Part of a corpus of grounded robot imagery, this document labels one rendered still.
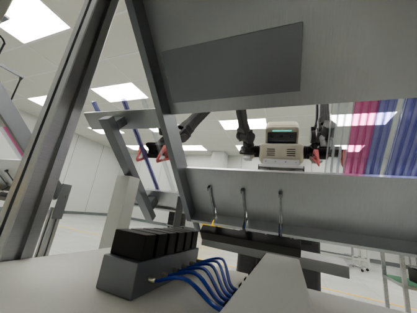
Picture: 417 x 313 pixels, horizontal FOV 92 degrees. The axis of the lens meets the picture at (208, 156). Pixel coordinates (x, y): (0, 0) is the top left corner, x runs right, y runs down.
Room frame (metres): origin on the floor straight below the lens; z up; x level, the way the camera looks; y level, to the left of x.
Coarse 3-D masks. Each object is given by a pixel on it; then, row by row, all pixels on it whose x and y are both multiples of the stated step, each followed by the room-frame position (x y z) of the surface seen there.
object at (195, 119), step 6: (192, 114) 0.92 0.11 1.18; (198, 114) 0.91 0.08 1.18; (204, 114) 0.93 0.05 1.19; (186, 120) 0.92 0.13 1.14; (192, 120) 0.90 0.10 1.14; (198, 120) 0.92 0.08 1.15; (180, 126) 0.93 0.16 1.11; (186, 126) 0.90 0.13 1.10; (192, 126) 0.92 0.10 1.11; (180, 132) 0.89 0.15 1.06; (186, 132) 0.91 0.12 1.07; (192, 132) 0.94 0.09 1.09
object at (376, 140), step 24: (336, 120) 0.40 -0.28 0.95; (360, 120) 0.39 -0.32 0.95; (384, 120) 0.37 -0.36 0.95; (408, 120) 0.36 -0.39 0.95; (336, 144) 0.44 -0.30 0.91; (360, 144) 0.42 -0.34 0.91; (384, 144) 0.40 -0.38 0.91; (408, 144) 0.39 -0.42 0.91; (336, 168) 0.48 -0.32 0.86; (360, 168) 0.46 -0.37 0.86; (384, 168) 0.44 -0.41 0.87; (408, 168) 0.42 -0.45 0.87
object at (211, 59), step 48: (144, 0) 0.35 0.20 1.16; (192, 0) 0.33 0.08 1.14; (240, 0) 0.30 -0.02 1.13; (288, 0) 0.28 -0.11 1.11; (336, 0) 0.26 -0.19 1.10; (384, 0) 0.24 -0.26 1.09; (192, 48) 0.36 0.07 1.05; (240, 48) 0.33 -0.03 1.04; (288, 48) 0.31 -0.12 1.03; (336, 48) 0.31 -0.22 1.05; (384, 48) 0.28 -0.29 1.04; (192, 96) 0.44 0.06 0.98; (240, 96) 0.40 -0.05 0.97; (288, 96) 0.39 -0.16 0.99; (336, 96) 0.36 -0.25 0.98; (384, 96) 0.33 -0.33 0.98
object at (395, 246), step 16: (208, 224) 0.73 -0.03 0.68; (224, 224) 0.70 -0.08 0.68; (240, 224) 0.69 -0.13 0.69; (256, 224) 0.67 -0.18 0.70; (272, 224) 0.66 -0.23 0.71; (288, 224) 0.65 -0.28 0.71; (320, 240) 0.59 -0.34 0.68; (336, 240) 0.58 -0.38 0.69; (352, 240) 0.57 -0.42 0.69; (368, 240) 0.56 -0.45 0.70; (384, 240) 0.55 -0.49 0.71; (400, 240) 0.54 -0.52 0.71; (416, 256) 0.51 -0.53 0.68
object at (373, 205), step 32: (192, 192) 0.71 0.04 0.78; (224, 192) 0.66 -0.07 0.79; (256, 192) 0.61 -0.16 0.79; (288, 192) 0.57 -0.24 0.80; (320, 192) 0.53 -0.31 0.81; (352, 192) 0.50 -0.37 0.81; (384, 192) 0.47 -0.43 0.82; (416, 192) 0.44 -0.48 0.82; (320, 224) 0.60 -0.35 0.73; (352, 224) 0.56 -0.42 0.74; (384, 224) 0.53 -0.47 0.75; (416, 224) 0.50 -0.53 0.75
